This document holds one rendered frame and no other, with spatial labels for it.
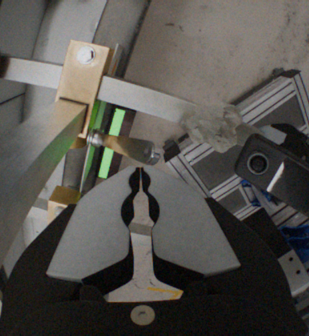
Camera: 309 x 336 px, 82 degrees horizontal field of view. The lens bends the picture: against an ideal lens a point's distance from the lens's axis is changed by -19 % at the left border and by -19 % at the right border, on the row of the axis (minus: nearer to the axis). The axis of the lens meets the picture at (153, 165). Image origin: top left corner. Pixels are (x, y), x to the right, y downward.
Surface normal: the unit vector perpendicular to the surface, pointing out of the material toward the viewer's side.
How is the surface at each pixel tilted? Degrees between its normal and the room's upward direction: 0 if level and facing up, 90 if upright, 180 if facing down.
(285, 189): 33
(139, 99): 0
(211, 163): 0
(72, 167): 0
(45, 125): 90
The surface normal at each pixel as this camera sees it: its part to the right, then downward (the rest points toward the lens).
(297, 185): -0.48, 0.29
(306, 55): 0.06, 0.47
